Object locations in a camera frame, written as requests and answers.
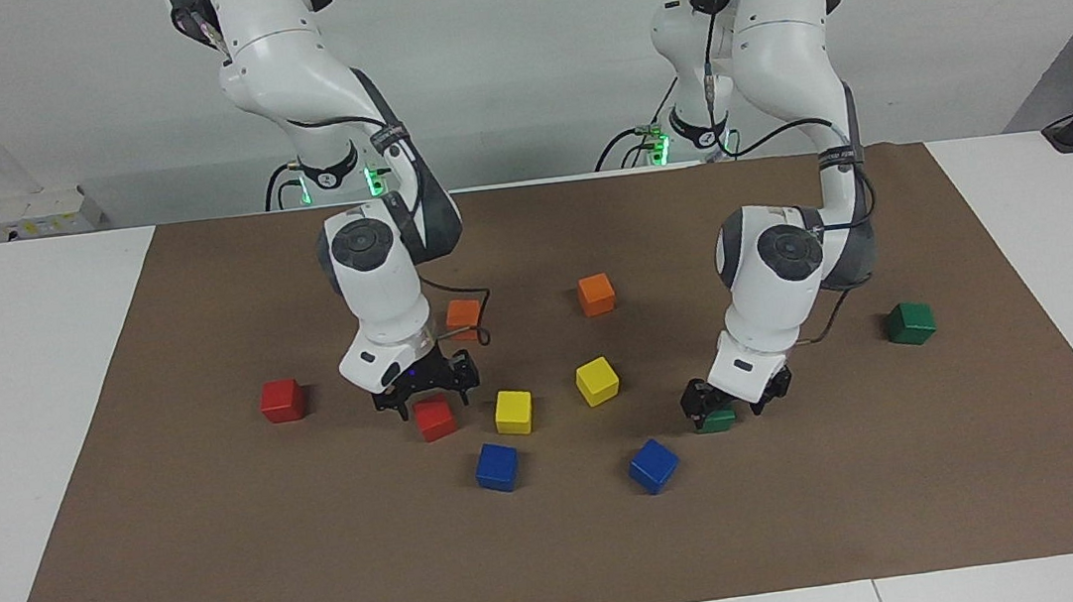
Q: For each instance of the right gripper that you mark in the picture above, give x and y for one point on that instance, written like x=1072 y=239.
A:
x=433 y=374

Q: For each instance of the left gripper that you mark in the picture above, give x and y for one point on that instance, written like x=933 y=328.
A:
x=780 y=381

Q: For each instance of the green block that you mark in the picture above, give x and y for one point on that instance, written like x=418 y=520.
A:
x=716 y=419
x=910 y=324

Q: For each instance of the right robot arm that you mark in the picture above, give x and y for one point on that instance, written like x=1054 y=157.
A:
x=376 y=288

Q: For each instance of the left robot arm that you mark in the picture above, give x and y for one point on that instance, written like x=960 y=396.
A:
x=769 y=47

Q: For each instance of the red block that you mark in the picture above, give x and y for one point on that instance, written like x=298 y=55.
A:
x=282 y=402
x=435 y=419

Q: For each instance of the orange block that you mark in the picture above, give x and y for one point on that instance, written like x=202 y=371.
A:
x=596 y=296
x=461 y=316

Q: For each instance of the yellow block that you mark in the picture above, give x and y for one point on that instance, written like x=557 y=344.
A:
x=597 y=381
x=512 y=413

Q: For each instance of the blue block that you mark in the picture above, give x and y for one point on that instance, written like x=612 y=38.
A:
x=496 y=468
x=653 y=466

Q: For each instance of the white box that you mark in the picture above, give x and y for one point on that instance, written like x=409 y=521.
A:
x=49 y=213

